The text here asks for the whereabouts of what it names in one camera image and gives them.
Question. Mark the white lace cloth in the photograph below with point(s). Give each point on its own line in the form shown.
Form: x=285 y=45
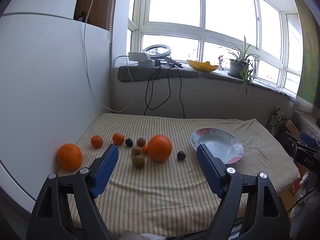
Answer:
x=307 y=122

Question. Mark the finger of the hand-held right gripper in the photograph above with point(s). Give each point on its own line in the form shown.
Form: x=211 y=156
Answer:
x=308 y=138

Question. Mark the small figurine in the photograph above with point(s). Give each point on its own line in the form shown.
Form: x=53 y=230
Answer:
x=220 y=62

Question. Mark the tiny kumquat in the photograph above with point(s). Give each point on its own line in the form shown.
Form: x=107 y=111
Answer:
x=144 y=149

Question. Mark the floral white plate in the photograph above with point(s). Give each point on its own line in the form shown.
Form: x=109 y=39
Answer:
x=220 y=142

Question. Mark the greenish brown kiwi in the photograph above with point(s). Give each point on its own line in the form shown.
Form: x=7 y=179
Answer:
x=138 y=161

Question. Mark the large orange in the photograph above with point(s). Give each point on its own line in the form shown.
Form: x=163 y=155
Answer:
x=69 y=156
x=160 y=148

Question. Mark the white window frame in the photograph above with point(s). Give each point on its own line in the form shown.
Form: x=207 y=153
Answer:
x=202 y=31

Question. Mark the grey sill cover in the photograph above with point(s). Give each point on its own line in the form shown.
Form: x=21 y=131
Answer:
x=190 y=75

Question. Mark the striped table cloth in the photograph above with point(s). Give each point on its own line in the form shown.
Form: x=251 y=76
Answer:
x=155 y=187

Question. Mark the potted spider plant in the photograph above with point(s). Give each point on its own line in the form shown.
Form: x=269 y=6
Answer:
x=237 y=66

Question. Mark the brown wooden cabinet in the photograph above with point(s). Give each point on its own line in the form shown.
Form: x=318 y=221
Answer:
x=98 y=5

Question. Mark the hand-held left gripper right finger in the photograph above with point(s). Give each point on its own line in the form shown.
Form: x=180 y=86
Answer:
x=210 y=167

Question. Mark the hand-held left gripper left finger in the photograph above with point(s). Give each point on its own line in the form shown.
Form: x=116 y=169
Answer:
x=106 y=170

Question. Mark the cardboard box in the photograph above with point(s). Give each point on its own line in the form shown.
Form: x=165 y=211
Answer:
x=291 y=128

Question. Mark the dark plum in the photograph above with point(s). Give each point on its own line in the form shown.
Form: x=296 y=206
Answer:
x=129 y=142
x=181 y=155

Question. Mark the white adapter box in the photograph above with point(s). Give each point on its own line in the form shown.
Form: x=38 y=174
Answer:
x=150 y=63

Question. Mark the yellow bowl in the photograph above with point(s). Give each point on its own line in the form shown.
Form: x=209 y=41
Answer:
x=201 y=65

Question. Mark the wall map poster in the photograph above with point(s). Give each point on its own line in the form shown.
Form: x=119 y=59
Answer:
x=310 y=62

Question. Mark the white panel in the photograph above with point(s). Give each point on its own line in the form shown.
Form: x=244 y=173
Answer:
x=45 y=92

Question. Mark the white power strip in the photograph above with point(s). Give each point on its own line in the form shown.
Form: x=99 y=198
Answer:
x=137 y=56

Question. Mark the small tangerine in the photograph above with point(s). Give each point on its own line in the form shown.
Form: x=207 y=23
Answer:
x=118 y=138
x=96 y=141

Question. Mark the green bag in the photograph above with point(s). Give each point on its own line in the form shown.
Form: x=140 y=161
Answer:
x=275 y=117

